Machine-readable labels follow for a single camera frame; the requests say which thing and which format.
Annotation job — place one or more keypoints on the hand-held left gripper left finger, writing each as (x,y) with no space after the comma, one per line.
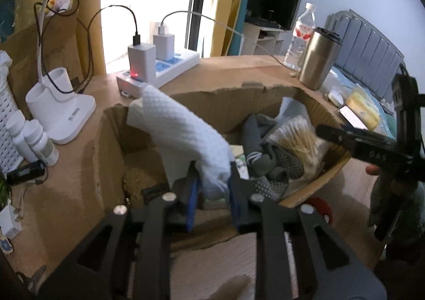
(192,200)

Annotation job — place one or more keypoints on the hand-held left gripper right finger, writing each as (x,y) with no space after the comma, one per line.
(235,200)

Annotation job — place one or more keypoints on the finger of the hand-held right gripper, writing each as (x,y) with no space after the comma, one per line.
(345,137)

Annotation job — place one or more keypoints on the dark grey sock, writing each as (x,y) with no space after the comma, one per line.
(265,188)

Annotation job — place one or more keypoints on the bag of cotton swabs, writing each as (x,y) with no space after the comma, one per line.
(298,140)

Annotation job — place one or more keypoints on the grey dotted grip sock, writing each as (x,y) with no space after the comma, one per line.
(285,162)

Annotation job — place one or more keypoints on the white paper towel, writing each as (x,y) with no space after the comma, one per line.
(179,127)

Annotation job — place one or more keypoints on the brown cardboard box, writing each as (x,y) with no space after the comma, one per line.
(107,160)

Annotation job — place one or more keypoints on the person's right forearm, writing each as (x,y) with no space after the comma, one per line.
(418,213)

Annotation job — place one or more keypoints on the person's right hand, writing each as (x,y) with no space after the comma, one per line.
(372,170)

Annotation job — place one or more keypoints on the smartphone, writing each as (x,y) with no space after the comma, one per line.
(353,118)

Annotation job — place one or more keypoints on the yellow sponge package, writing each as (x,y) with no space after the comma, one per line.
(363,107)

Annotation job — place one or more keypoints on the small printed packet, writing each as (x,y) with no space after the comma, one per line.
(240,162)

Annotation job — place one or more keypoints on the white earbuds case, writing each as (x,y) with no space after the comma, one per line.
(336,98)

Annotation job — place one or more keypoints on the blue printed bed sheet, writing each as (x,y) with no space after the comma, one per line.
(387,117)

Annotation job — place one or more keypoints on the beige fibrous pad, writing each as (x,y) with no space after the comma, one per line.
(142,183)

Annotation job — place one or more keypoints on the white plastic bag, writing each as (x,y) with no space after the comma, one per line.
(336,79)

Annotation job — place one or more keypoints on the light grey cloth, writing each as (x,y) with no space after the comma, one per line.
(292,109)

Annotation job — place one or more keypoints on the red and white ball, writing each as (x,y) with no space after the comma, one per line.
(320,208)

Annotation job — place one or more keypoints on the steel tumbler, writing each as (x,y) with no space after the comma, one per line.
(318,61)

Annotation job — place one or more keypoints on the grey padded headboard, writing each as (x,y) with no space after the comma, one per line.
(365,51)

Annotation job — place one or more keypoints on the clear water bottle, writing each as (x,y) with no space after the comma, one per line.
(300,37)

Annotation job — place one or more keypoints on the white computer desk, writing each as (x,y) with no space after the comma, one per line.
(265,39)

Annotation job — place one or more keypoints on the white power strip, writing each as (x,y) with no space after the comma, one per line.
(176,66)

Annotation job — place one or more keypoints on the teal curtain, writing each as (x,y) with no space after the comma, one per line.
(240,37)
(6,11)

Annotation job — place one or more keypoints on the black monitor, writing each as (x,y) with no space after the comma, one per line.
(280,6)

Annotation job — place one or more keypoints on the white desk lamp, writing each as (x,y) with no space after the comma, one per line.
(66,120)

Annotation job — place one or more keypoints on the white pill bottle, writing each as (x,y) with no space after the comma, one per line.
(41,144)
(18,134)

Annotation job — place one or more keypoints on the small black device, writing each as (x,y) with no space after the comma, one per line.
(25,172)

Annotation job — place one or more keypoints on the white plug adapter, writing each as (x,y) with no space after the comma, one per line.
(10,222)

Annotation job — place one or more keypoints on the green package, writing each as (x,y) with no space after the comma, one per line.
(4,190)

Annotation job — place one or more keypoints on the white plastic basket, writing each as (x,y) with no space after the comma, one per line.
(8,114)

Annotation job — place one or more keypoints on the brown cardboard sheet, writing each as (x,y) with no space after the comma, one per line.
(26,51)

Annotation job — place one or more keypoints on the small plastic bag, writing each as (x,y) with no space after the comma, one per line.
(59,2)

